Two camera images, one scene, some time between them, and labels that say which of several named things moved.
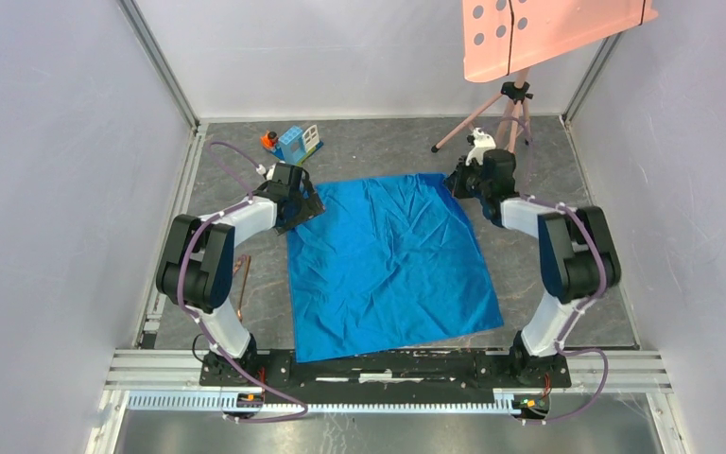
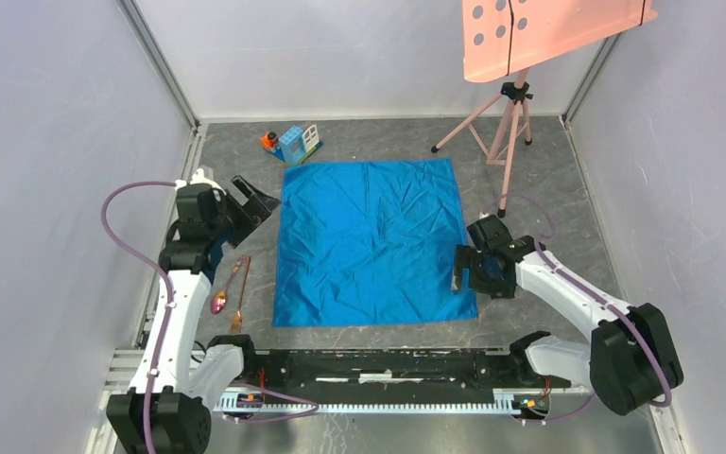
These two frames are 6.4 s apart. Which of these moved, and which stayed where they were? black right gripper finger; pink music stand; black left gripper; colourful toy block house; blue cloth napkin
Moved: black left gripper; black right gripper finger; blue cloth napkin
Stayed: colourful toy block house; pink music stand
